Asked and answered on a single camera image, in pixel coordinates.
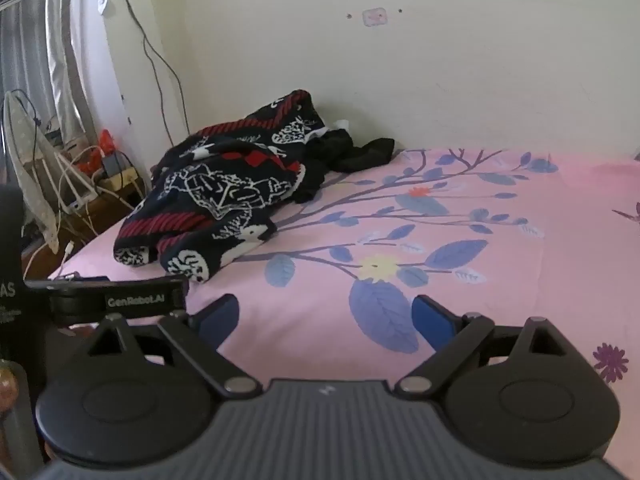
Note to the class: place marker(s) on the pink wall sticker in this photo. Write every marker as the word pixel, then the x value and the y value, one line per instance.
pixel 375 16

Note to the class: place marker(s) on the grey power adapter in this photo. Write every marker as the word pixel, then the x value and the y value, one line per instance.
pixel 114 164

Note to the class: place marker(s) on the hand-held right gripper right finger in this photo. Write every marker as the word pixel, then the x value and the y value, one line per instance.
pixel 432 322

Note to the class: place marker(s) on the person's left hand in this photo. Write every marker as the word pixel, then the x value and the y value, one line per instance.
pixel 5 390

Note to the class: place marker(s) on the black garment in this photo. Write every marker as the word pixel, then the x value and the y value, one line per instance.
pixel 350 152

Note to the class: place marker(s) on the white standing fan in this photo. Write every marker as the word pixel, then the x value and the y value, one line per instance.
pixel 25 160

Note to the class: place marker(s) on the black red white patterned sweater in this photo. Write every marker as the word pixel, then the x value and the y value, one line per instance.
pixel 210 185

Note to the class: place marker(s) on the white wall hook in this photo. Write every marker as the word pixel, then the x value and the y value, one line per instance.
pixel 102 1

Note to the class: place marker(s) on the pink printed bed sheet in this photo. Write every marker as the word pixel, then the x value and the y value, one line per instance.
pixel 500 285

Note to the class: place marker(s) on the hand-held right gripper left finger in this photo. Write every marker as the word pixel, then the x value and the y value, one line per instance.
pixel 220 322

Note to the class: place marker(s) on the grey curtain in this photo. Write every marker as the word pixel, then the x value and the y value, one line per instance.
pixel 35 35

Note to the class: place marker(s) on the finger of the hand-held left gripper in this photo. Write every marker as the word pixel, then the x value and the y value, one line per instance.
pixel 150 283

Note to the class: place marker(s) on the wooden bedside table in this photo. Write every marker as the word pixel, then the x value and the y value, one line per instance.
pixel 107 205

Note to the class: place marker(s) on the white wifi router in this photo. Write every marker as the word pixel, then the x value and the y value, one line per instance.
pixel 75 200

